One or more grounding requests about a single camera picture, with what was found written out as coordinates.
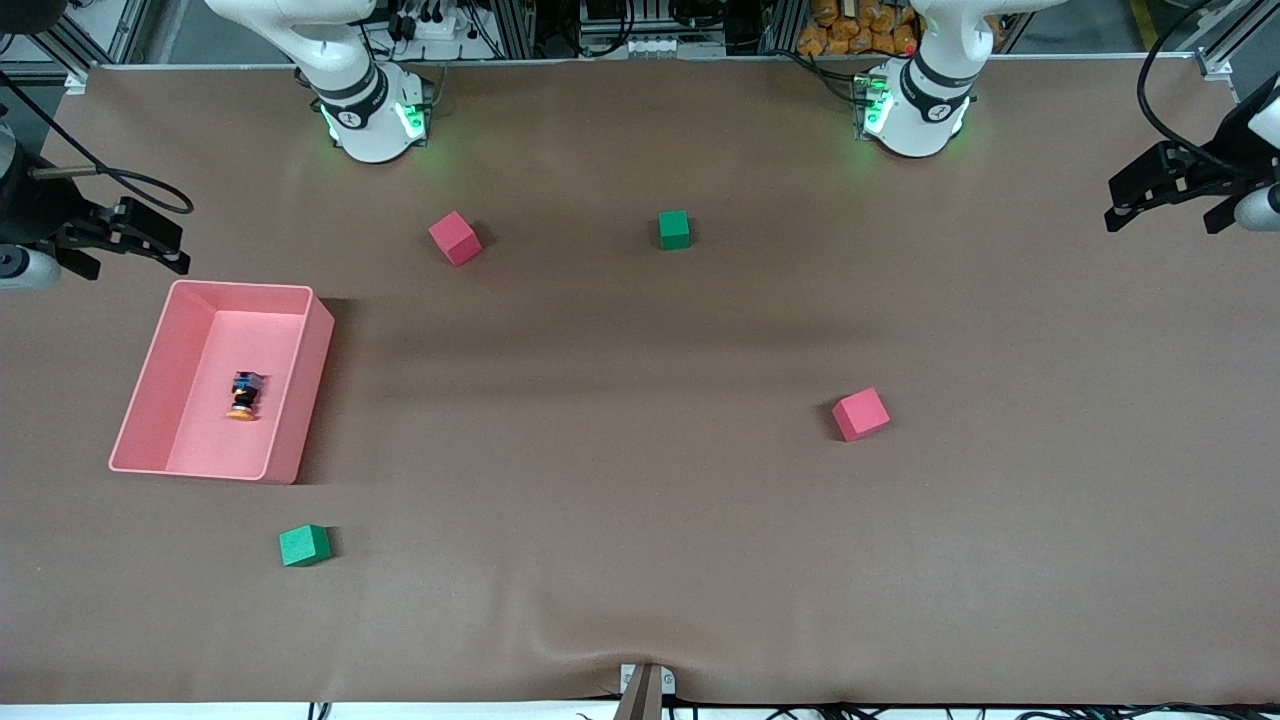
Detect orange parts heap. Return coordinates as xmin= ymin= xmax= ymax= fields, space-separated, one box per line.
xmin=797 ymin=0 xmax=921 ymax=58

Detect pink foam cube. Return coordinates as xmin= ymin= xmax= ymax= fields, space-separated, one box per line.
xmin=428 ymin=210 xmax=483 ymax=267
xmin=831 ymin=387 xmax=892 ymax=443

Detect orange capped push button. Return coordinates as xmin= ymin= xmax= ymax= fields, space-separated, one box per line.
xmin=227 ymin=369 xmax=267 ymax=423

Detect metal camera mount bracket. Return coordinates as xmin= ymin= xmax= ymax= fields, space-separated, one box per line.
xmin=618 ymin=662 xmax=677 ymax=720

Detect aluminium equipment rack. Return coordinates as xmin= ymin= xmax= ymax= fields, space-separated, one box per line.
xmin=490 ymin=0 xmax=801 ymax=59

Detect white power strip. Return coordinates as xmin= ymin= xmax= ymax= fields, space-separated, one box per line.
xmin=395 ymin=8 xmax=473 ymax=43

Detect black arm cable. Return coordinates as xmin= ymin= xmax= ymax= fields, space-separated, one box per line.
xmin=1137 ymin=0 xmax=1246 ymax=179
xmin=0 ymin=70 xmax=194 ymax=216

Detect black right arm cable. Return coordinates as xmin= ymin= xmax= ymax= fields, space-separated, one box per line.
xmin=0 ymin=70 xmax=194 ymax=216

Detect aluminium frame post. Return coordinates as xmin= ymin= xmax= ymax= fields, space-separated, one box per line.
xmin=1190 ymin=0 xmax=1280 ymax=81
xmin=0 ymin=0 xmax=151 ymax=93

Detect brown table mat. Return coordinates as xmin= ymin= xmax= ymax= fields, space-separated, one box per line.
xmin=0 ymin=55 xmax=1280 ymax=706

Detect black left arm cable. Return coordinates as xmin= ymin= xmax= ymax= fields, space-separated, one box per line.
xmin=1137 ymin=0 xmax=1246 ymax=179

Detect pink plastic bin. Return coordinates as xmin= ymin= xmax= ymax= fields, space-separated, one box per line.
xmin=108 ymin=279 xmax=336 ymax=486

